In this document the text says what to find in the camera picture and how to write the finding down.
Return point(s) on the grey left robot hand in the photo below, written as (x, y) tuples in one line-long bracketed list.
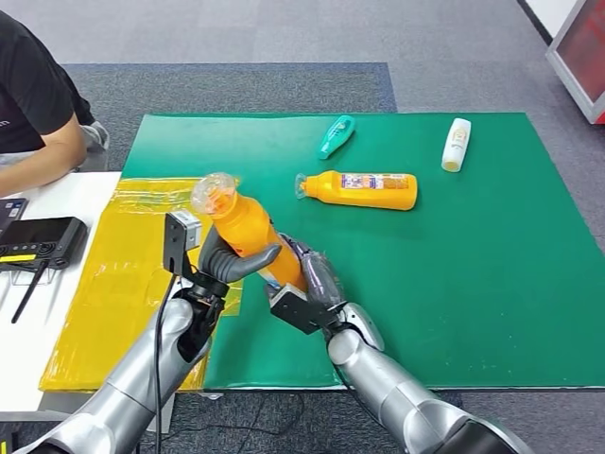
[(236, 266)]

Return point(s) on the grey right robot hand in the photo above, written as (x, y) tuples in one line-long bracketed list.
[(321, 279)]

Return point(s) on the orange bottle with clear cap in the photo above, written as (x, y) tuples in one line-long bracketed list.
[(369, 194), (246, 225)]

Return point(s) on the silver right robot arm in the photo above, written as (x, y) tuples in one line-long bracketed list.
[(401, 388)]

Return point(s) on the person's forearm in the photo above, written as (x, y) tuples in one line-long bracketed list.
[(52, 155)]

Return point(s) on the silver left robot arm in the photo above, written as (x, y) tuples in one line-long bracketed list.
[(132, 382)]

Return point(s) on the teal plastic bottle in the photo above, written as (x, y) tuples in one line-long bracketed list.
[(336, 136)]

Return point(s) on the white plastic bottle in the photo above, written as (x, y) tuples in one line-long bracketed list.
[(456, 145)]

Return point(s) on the white table foot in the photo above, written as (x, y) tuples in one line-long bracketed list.
[(213, 395)]

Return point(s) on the yellow film covered cardboard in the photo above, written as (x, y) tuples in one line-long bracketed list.
[(94, 313)]

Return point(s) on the green table mat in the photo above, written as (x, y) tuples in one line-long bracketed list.
[(472, 282)]

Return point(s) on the black tablet controller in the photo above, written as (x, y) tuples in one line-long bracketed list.
[(42, 237)]

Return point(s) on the black antenna rod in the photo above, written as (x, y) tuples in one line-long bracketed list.
[(29, 293)]

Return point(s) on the person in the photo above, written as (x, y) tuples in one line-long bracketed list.
[(28, 94)]

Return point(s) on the red and white cabinet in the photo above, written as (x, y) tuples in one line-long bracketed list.
[(584, 56)]

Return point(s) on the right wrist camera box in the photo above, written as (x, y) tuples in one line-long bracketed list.
[(298, 313)]

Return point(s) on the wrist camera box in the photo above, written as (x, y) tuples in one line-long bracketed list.
[(182, 228), (298, 313)]

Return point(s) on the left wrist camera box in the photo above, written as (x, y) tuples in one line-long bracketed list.
[(182, 228)]

